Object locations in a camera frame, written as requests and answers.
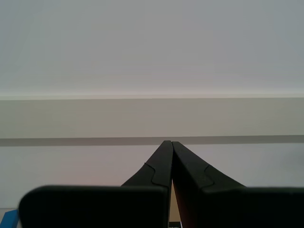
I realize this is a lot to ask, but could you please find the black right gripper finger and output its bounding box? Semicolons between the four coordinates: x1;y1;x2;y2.
18;140;173;228
172;141;304;228

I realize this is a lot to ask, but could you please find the blue rectangular block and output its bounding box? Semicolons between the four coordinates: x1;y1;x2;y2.
0;209;19;228

